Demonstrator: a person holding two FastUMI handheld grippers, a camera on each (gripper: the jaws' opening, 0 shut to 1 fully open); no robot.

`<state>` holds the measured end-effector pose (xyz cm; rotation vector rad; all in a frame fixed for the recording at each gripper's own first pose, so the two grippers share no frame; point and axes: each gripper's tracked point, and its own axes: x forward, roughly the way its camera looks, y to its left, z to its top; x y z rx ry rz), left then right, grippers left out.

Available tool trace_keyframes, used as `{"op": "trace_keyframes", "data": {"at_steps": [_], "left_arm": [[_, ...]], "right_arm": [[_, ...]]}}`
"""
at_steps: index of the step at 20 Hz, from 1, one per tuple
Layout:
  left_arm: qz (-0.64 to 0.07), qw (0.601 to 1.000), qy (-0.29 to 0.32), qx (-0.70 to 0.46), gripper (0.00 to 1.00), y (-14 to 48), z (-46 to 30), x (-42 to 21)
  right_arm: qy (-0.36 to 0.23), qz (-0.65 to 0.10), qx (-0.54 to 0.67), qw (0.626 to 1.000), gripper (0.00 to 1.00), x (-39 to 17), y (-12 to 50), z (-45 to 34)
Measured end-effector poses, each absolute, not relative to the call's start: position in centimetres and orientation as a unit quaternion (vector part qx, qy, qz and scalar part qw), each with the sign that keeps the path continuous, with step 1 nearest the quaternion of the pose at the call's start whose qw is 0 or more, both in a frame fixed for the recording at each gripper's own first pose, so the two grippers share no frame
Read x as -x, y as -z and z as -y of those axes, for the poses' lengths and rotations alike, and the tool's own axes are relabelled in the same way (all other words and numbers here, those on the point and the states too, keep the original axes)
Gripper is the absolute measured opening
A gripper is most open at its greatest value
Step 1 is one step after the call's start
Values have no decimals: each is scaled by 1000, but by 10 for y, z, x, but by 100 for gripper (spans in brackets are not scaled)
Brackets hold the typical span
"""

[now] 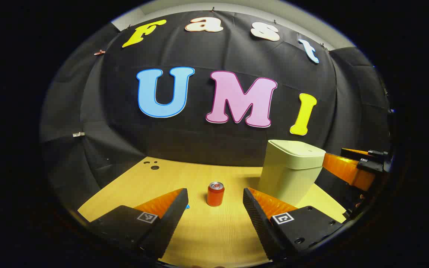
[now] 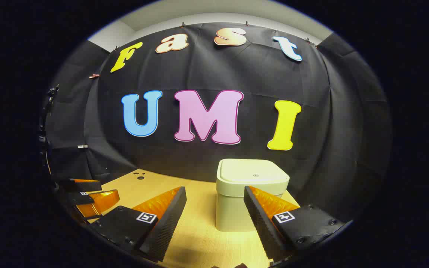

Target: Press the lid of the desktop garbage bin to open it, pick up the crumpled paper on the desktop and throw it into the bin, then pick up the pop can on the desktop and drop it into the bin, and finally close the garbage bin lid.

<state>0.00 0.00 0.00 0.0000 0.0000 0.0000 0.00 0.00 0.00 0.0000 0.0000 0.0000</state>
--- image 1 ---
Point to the pale green desktop garbage bin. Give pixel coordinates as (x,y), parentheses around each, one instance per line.
(289,171)

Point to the black backdrop cloth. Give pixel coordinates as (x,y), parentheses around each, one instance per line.
(106,111)

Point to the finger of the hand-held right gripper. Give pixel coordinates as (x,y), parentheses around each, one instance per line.
(354,152)
(343,169)

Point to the wooden desktop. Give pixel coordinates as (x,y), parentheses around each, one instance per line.
(207,230)

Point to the small white cloth clip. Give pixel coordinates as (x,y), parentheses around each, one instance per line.
(78,134)

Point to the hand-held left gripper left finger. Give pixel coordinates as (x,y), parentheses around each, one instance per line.
(171,214)

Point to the red pop can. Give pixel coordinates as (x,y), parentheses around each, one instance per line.
(215,195)

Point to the small reddish cloth clip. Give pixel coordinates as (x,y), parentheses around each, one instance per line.
(99,52)

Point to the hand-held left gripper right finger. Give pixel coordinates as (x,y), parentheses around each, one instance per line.
(257,219)

